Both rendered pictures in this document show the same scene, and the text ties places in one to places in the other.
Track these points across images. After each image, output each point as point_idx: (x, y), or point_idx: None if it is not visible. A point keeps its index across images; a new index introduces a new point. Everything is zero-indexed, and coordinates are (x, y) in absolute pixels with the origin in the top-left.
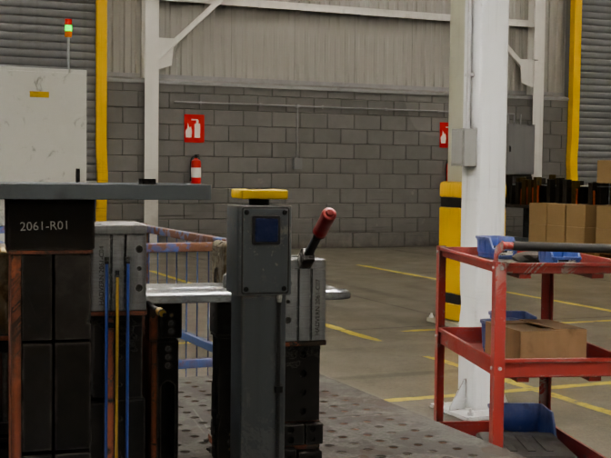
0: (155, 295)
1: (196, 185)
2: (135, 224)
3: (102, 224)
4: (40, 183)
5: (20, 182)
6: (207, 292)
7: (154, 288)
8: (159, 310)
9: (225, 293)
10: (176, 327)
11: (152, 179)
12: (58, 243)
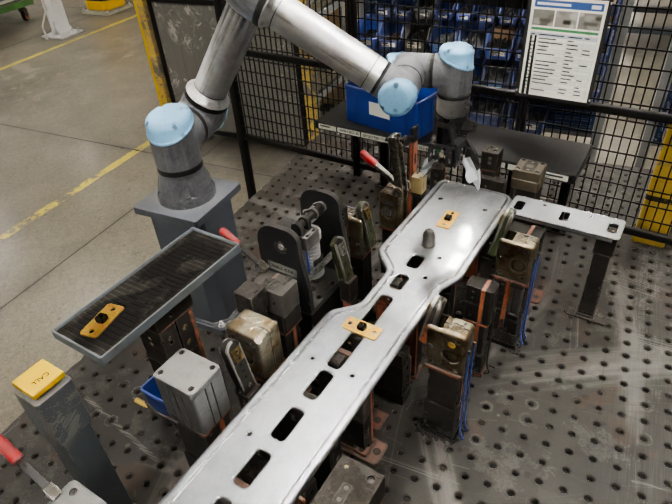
0: (202, 453)
1: (59, 324)
2: (163, 372)
3: (178, 354)
4: (179, 292)
5: (187, 285)
6: (170, 490)
7: (240, 488)
8: (136, 396)
9: (158, 503)
10: None
11: (96, 316)
12: None
